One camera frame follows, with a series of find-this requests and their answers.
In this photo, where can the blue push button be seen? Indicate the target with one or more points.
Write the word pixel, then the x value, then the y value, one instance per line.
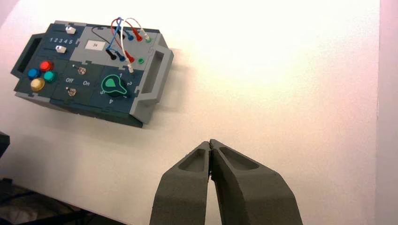
pixel 33 73

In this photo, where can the metal toggle switch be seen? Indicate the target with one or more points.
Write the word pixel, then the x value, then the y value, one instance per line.
pixel 72 92
pixel 81 70

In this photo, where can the green black rotary knob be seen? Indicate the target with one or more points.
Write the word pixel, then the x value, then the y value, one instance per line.
pixel 113 85

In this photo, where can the red push button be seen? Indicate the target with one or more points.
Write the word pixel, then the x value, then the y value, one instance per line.
pixel 46 66

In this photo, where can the white slider knob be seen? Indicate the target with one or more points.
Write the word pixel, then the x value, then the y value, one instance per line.
pixel 71 30
pixel 60 49

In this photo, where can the blue grey control box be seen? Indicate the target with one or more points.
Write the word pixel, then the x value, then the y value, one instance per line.
pixel 93 93

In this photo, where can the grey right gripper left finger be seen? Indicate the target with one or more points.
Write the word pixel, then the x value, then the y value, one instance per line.
pixel 183 195

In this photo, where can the yellow push button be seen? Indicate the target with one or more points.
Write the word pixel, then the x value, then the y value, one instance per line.
pixel 37 84

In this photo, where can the green banana socket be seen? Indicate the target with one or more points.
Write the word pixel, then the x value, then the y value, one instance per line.
pixel 140 60
pixel 148 39

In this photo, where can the white paper label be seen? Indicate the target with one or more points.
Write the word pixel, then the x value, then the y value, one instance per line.
pixel 95 45

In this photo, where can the teal push button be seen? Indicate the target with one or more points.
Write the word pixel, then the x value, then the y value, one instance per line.
pixel 49 76

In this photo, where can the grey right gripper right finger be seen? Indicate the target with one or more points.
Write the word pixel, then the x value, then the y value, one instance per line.
pixel 248 195

